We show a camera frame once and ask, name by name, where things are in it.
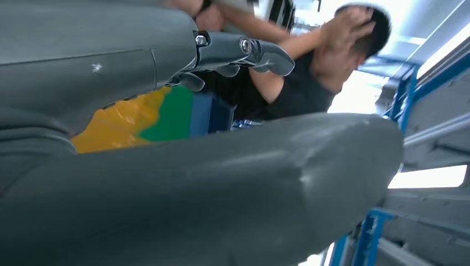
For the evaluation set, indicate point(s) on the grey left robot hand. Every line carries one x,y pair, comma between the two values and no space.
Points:
183,202

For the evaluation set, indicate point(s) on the green table mat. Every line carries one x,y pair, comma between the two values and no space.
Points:
172,117

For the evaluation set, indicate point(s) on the person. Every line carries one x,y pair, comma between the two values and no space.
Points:
301,95

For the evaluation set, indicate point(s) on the blue trolley frame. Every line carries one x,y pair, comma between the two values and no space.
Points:
369,235

